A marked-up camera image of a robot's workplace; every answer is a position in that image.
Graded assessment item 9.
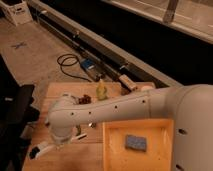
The blue sponge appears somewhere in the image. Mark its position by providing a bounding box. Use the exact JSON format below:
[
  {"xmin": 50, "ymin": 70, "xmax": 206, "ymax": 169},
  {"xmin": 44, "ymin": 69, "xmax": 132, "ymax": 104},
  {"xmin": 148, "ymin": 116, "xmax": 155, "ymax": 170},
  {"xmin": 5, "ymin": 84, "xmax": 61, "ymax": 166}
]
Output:
[{"xmin": 125, "ymin": 135, "xmax": 147, "ymax": 151}]

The black chair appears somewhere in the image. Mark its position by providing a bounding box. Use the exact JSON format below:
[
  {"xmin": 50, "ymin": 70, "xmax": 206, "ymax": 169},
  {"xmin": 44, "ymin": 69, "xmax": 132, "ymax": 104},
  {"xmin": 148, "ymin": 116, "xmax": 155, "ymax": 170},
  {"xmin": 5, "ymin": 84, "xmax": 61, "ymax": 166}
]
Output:
[{"xmin": 0, "ymin": 54, "xmax": 40, "ymax": 171}]

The black cable loop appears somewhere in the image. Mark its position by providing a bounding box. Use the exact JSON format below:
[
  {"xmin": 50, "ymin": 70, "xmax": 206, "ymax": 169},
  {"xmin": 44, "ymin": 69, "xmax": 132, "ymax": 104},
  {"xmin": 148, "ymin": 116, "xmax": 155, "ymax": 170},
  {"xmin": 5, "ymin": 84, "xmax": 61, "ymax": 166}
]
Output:
[{"xmin": 56, "ymin": 53, "xmax": 93, "ymax": 83}]

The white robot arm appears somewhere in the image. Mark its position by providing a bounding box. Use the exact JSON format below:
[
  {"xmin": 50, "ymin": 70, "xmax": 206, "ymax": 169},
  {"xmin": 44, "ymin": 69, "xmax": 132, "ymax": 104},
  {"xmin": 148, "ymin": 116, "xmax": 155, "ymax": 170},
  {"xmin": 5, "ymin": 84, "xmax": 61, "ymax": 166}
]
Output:
[{"xmin": 48, "ymin": 84, "xmax": 213, "ymax": 171}]

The dark grape bunch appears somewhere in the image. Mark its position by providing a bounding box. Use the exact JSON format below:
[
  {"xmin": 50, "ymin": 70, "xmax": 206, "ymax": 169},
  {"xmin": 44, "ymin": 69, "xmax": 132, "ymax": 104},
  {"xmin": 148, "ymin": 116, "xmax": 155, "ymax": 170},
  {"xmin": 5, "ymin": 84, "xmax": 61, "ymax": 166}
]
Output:
[{"xmin": 78, "ymin": 95, "xmax": 91, "ymax": 104}]

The white storage crate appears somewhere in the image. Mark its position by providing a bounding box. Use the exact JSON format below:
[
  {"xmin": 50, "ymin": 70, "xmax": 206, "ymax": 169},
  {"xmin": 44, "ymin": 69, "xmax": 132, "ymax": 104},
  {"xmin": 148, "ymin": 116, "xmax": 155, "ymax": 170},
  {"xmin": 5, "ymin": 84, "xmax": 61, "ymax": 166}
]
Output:
[{"xmin": 0, "ymin": 0, "xmax": 32, "ymax": 26}]

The white round cup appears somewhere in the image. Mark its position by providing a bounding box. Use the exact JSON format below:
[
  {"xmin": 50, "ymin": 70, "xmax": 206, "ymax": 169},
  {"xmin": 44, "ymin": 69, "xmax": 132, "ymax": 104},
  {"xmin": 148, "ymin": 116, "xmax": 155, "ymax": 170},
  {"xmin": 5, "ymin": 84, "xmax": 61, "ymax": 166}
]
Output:
[{"xmin": 141, "ymin": 85, "xmax": 154, "ymax": 91}]

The tan clamp block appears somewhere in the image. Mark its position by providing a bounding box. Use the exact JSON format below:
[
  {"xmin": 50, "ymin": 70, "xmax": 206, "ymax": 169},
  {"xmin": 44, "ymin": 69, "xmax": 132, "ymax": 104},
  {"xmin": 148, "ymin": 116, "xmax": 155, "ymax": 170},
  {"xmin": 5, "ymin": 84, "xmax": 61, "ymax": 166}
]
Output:
[{"xmin": 119, "ymin": 74, "xmax": 137, "ymax": 91}]

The blue power box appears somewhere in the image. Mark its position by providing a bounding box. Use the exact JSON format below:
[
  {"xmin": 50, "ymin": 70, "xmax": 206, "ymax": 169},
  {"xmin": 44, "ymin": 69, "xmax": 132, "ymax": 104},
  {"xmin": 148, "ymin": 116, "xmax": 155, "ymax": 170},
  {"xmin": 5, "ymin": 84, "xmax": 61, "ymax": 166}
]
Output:
[{"xmin": 80, "ymin": 59, "xmax": 95, "ymax": 70}]

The metal floor rail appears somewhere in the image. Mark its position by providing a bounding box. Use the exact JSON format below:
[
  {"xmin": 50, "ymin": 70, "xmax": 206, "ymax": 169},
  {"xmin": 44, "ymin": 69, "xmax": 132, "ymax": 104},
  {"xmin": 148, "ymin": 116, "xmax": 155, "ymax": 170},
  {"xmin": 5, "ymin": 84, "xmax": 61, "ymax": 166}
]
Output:
[{"xmin": 28, "ymin": 0, "xmax": 213, "ymax": 89}]

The yellow plastic tray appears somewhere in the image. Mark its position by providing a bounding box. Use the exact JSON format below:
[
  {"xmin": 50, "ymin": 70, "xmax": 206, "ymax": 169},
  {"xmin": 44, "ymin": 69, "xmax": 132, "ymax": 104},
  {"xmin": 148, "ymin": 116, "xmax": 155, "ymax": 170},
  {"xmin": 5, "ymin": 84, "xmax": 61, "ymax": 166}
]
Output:
[{"xmin": 103, "ymin": 119, "xmax": 173, "ymax": 171}]

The white handled brush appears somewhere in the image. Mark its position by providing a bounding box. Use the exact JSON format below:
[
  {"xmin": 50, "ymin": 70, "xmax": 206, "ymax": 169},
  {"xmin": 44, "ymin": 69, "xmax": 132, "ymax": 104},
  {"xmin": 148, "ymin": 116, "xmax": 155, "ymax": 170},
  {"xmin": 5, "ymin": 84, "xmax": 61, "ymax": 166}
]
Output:
[{"xmin": 29, "ymin": 133, "xmax": 87, "ymax": 159}]

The green chili pepper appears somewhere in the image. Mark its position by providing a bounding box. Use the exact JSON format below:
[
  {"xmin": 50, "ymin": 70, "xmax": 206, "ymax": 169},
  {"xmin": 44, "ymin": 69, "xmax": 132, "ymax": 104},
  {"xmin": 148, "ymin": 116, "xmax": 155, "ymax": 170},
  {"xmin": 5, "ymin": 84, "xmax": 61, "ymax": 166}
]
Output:
[{"xmin": 76, "ymin": 125, "xmax": 81, "ymax": 136}]

